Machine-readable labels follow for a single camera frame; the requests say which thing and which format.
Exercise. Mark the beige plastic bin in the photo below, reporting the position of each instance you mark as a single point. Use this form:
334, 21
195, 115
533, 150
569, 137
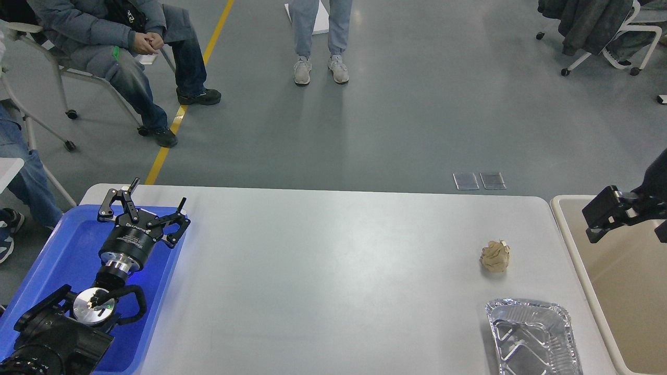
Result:
623, 276

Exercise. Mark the right clear floor plate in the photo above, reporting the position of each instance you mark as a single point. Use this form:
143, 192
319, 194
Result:
493, 181

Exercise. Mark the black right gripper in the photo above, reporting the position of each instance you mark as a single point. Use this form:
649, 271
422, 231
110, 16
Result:
608, 210

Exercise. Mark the white office chair right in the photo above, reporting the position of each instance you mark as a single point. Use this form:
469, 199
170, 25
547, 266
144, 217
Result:
635, 40

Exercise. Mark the white chair with wheels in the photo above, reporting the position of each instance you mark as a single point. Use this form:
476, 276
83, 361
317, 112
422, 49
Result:
32, 34

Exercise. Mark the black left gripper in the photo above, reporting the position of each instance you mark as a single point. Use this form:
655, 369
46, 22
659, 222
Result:
132, 240

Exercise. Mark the dark jacket on chair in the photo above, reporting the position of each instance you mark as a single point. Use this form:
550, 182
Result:
586, 25

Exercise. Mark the person in blue jeans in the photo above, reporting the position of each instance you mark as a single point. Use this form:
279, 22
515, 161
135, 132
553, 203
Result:
30, 186

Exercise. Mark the crumpled brown paper ball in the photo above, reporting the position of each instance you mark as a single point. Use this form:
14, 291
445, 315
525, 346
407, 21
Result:
495, 256

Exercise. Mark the blue plastic tray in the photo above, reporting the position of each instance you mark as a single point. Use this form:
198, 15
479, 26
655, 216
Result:
70, 256

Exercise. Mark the white board on floor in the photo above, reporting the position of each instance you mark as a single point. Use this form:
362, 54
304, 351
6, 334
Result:
307, 18

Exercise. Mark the seated person grey jacket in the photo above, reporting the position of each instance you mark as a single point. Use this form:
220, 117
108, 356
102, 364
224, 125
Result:
103, 38

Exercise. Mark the aluminium foil tray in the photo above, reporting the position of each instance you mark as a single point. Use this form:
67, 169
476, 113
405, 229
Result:
532, 337

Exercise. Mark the clear floor plate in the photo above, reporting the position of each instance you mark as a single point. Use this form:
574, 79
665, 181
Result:
493, 181
465, 181

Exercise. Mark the left clear floor plate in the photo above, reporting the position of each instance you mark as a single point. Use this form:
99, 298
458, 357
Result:
465, 181

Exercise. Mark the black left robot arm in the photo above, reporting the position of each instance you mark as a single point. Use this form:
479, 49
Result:
90, 302

